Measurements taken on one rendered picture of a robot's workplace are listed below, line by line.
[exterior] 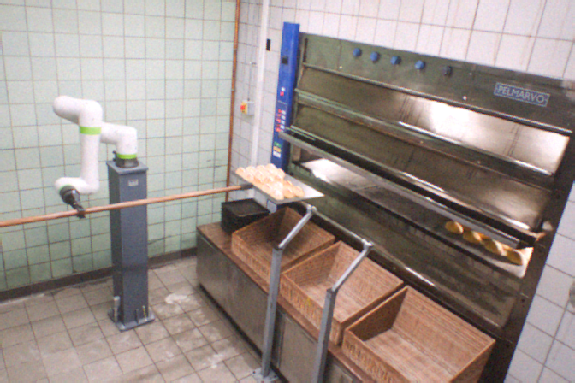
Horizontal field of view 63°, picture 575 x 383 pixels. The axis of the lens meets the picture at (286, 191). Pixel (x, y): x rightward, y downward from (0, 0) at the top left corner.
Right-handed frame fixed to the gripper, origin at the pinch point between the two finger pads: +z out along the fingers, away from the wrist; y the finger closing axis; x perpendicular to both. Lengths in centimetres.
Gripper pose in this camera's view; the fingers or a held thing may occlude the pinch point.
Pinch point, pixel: (80, 211)
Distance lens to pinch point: 259.5
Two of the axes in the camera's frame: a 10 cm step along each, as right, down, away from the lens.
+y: -1.0, 9.2, 3.8
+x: -8.1, 1.4, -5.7
